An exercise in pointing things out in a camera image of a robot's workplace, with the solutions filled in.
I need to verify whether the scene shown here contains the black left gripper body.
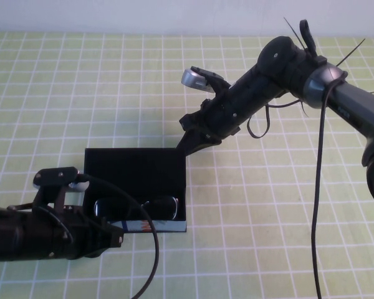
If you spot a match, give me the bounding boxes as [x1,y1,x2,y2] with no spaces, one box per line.
[52,205,113,260]

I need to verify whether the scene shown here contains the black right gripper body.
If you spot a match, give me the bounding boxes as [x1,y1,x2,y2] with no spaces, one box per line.
[179,99,241,144]

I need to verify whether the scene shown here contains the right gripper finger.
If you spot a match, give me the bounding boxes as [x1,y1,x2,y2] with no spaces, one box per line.
[185,136,223,156]
[175,129,200,151]

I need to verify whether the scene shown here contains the black framed glasses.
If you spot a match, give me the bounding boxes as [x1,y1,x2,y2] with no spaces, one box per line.
[93,196,180,221]

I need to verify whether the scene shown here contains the black printed glasses case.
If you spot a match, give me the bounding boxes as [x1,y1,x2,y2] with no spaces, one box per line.
[82,147,188,234]

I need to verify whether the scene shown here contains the green checked tablecloth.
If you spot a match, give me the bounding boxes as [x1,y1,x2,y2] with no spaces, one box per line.
[0,30,374,299]

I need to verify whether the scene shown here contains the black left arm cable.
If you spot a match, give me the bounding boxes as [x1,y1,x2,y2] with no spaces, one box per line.
[7,173,160,299]

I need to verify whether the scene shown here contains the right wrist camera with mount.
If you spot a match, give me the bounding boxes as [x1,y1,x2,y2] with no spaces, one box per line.
[180,65,231,100]

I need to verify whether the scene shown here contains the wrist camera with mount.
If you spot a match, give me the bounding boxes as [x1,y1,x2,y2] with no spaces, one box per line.
[180,65,231,100]
[32,166,90,216]

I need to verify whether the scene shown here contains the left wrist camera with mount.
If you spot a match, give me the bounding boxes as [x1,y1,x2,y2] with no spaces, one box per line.
[32,166,90,216]

